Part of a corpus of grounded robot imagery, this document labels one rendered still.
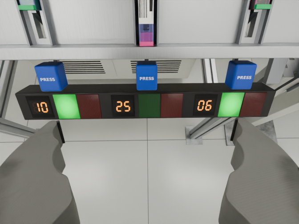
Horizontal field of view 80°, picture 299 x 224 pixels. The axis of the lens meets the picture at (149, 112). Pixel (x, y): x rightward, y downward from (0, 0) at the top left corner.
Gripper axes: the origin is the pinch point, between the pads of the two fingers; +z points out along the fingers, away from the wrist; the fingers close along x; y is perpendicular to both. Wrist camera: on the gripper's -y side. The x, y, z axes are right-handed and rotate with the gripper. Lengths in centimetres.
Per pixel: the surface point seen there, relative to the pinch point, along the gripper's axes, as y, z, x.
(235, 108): 5.2, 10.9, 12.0
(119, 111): 5.4, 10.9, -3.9
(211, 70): 11, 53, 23
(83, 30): -4.8, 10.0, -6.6
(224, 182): 62, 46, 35
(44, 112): 5.3, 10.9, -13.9
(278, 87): 5.3, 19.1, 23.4
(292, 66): 0.9, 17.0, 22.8
